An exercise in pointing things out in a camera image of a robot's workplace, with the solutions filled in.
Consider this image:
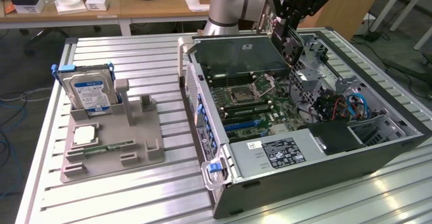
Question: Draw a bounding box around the white labelled box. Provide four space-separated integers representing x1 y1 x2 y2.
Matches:
83 0 111 11

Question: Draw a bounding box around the silver drive bay bracket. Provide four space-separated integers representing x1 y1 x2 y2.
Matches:
346 110 407 148

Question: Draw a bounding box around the black floor stand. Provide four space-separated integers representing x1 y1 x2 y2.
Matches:
382 57 432 80

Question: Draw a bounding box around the empty black RAM slot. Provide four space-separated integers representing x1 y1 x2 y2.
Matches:
207 78 258 87
206 71 257 79

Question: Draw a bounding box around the silver CPU chip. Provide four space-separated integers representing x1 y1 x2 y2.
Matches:
73 127 97 146

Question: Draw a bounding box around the metal socket cover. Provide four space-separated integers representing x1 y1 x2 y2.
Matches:
250 72 277 97

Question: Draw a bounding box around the black and white box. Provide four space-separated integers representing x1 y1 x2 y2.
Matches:
9 0 45 14

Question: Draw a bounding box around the grey parts rack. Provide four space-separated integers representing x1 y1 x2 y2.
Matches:
59 78 166 184

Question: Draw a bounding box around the wooden cabinet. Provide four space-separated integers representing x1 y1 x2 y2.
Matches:
295 0 387 39

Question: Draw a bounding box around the red wire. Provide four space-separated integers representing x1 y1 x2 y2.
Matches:
331 98 342 120

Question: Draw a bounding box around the silver disk bay cage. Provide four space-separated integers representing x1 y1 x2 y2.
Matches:
289 35 358 102

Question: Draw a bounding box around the CPU socket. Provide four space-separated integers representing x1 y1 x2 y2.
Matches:
229 85 258 103

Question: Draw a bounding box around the green RAM stick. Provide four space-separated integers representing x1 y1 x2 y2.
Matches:
82 143 121 156

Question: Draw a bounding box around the installed black RAM stick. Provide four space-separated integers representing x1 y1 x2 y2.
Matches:
225 103 273 117

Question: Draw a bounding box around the grey floor cable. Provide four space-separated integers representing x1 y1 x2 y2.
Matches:
0 86 50 103

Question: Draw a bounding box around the black power adapter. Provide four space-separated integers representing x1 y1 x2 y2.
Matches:
359 30 383 43

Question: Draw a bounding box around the blue expansion slot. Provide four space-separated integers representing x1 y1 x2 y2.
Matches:
223 120 262 131

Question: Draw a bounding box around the hard disk with blue caddy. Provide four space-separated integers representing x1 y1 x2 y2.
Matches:
49 61 118 115

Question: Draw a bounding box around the white table frame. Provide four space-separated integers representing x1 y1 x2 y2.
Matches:
367 0 432 51

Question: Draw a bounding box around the white paper stack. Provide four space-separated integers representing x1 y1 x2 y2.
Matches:
182 0 211 13

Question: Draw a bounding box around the long black expansion slot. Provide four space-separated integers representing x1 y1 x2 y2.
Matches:
222 115 257 124

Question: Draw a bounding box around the blue floor cable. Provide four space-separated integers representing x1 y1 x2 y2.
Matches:
0 102 29 199

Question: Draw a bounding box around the green motherboard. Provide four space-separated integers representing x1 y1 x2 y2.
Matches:
201 66 313 144

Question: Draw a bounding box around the grey case handle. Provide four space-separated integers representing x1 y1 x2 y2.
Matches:
199 157 233 191

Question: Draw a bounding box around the open black PC case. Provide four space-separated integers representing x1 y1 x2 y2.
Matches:
177 26 432 219

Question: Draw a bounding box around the grey power supply unit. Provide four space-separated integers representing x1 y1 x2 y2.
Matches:
222 129 330 181

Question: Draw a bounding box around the wooden desk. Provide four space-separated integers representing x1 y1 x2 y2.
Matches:
0 0 303 36

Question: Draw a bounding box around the blue wire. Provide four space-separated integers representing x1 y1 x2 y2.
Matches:
346 92 371 120

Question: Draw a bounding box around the black chair base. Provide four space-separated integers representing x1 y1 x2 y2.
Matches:
22 26 101 56

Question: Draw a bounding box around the black graphics card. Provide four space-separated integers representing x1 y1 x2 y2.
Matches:
257 6 302 67

